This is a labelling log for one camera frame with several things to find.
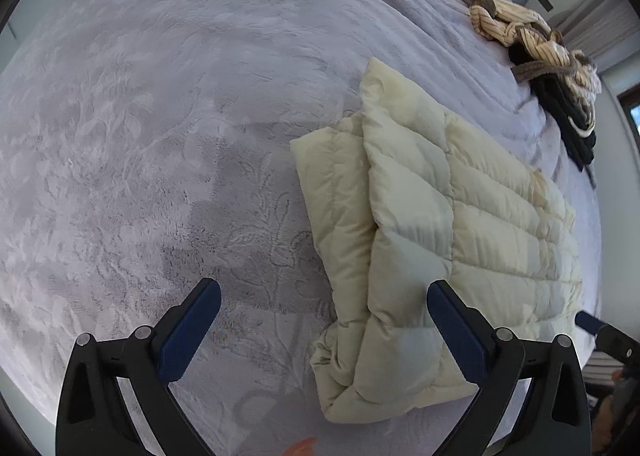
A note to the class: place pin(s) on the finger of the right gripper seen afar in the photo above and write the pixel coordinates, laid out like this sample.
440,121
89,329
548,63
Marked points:
588,323

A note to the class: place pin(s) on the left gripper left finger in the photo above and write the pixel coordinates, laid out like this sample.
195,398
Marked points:
93,418

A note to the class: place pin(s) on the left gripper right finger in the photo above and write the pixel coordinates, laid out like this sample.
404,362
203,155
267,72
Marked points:
554,418

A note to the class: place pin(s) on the cream quilted down jacket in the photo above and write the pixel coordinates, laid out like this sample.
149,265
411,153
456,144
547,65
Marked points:
401,194

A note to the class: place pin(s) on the black knit garment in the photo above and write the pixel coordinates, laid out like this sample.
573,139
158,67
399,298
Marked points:
555,98

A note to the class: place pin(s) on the dark framed window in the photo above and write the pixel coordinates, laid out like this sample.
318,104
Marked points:
630,103

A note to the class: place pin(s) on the grey curtain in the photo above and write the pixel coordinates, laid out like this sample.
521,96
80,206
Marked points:
605,30

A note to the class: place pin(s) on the lavender plush bed blanket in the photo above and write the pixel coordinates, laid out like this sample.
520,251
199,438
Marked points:
145,145

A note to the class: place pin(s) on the beige striped robe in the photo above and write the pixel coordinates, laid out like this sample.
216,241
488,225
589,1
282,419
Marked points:
510,23

